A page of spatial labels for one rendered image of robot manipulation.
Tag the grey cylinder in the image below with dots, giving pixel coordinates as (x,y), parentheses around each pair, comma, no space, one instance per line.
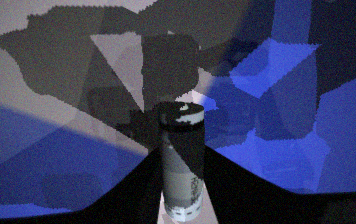
(181,135)

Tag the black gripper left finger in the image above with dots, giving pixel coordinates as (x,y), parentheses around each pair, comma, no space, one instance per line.
(134,200)

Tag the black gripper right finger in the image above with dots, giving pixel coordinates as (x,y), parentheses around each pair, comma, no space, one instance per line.
(240,197)

